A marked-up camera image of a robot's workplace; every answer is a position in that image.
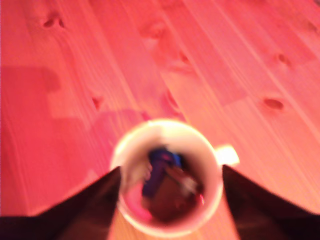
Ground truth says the grey-brown coffee capsule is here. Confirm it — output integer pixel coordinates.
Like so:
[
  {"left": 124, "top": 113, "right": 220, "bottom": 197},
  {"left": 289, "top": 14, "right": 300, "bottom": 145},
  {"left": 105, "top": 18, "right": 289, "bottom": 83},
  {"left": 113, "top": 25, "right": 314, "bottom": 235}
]
[{"left": 149, "top": 166, "right": 206, "bottom": 221}]

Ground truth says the blue coffee capsule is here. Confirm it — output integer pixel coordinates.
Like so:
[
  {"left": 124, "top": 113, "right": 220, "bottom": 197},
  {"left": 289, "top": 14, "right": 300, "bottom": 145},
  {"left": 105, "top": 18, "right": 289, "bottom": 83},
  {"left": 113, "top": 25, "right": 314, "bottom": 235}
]
[{"left": 142, "top": 147, "right": 183, "bottom": 201}]

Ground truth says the yellow floral ceramic mug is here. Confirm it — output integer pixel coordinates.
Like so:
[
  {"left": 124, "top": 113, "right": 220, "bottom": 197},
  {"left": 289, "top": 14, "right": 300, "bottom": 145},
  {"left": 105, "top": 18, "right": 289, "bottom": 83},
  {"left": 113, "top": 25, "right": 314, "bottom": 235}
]
[{"left": 109, "top": 118, "right": 241, "bottom": 238}]

